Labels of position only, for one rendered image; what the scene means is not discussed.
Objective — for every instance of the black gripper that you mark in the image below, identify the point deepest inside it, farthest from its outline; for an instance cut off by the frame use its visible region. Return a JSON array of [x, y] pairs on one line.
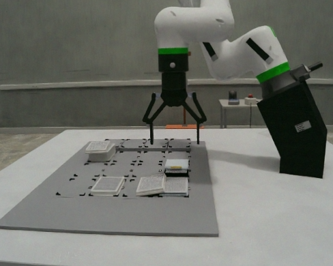
[[173, 98]]

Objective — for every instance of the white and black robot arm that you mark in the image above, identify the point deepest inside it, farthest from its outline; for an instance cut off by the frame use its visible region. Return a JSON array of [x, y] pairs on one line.
[[258, 50]]

